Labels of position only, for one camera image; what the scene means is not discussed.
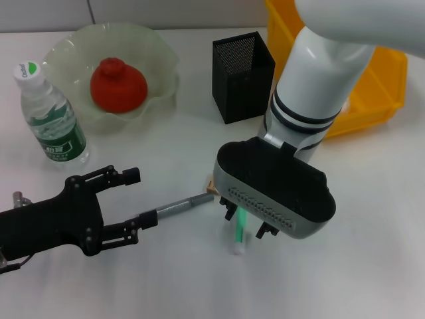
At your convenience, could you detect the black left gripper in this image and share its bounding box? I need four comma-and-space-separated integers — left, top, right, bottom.
0, 164, 159, 263

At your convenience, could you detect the green pen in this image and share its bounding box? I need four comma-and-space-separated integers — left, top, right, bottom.
228, 205, 249, 256

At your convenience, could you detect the grey glitter pen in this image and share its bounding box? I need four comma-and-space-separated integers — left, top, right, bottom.
155, 193, 214, 219

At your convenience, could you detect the clear green-label water bottle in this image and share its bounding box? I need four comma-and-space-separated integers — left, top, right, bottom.
13, 60, 90, 165

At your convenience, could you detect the black mesh pen holder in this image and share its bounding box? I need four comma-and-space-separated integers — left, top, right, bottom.
211, 31, 276, 126

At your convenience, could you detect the pale green glass fruit plate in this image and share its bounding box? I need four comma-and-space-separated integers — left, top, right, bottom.
41, 22, 180, 136

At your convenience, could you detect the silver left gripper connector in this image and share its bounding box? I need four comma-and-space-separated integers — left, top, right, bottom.
12, 191, 33, 207

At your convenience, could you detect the yellow plastic bin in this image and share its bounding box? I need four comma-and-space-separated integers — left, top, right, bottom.
264, 0, 408, 140

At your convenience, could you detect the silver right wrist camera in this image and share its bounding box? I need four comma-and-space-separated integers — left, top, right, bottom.
212, 136, 337, 240

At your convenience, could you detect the thin left gripper cable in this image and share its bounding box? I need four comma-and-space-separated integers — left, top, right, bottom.
0, 254, 33, 274

